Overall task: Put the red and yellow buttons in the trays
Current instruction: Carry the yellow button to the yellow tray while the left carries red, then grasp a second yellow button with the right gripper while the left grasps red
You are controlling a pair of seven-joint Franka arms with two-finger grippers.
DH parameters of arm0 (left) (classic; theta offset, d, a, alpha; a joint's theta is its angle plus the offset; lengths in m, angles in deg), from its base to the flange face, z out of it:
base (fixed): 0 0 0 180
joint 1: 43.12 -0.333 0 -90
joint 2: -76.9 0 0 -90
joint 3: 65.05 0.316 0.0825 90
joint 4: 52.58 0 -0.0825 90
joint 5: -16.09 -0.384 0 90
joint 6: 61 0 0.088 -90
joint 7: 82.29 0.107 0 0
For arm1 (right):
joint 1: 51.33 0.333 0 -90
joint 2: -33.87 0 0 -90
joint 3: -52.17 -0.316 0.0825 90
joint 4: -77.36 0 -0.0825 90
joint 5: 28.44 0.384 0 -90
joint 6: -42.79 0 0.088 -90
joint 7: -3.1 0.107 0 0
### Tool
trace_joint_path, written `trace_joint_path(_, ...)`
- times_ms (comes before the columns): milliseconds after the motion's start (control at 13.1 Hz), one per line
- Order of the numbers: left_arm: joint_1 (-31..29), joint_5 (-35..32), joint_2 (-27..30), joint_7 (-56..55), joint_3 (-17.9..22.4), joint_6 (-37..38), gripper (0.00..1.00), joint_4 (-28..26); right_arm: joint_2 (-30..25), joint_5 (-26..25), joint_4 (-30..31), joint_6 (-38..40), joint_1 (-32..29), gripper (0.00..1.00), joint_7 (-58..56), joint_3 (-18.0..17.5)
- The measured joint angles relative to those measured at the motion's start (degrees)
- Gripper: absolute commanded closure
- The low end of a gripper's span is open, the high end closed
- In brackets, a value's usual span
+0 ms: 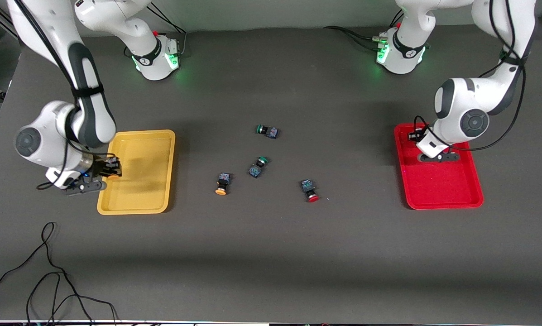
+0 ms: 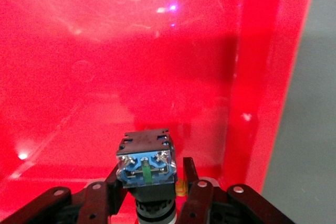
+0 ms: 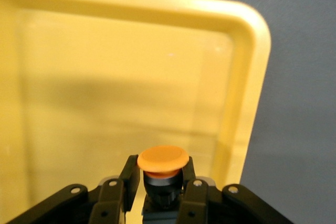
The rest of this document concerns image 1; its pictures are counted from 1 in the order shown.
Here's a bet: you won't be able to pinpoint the aluminium frame rail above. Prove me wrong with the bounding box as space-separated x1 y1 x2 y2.
0 7 18 38

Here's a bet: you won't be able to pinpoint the black left arm base cables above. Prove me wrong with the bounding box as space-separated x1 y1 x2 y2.
324 9 405 53

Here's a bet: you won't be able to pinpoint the black arm base cables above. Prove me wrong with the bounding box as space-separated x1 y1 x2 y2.
124 2 188 59
324 9 405 53

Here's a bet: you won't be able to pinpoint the loose black cable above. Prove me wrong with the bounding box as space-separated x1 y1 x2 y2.
0 221 118 326

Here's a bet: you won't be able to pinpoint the yellow plastic tray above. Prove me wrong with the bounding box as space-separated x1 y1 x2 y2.
96 129 176 216

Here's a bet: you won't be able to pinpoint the dark grey table cloth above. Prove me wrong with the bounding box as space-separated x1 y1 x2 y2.
0 16 542 324

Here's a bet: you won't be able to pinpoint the black right arm base cables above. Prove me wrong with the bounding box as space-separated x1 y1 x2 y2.
124 2 188 59

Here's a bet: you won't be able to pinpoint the red plastic tray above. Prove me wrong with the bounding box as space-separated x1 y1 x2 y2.
393 121 484 211

